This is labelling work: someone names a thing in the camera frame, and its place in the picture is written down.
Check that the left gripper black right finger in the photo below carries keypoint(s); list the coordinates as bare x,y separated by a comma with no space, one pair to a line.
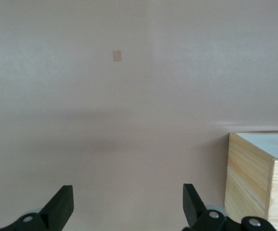
193,207

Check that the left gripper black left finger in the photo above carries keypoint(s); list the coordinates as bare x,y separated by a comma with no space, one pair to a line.
59,209

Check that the white-fronted drawer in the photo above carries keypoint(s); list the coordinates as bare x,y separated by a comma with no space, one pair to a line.
261,144

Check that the wooden drawer cabinet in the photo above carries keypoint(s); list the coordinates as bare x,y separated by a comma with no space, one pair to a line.
249,173

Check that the tan tape patch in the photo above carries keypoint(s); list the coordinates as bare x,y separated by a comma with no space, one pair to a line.
117,56

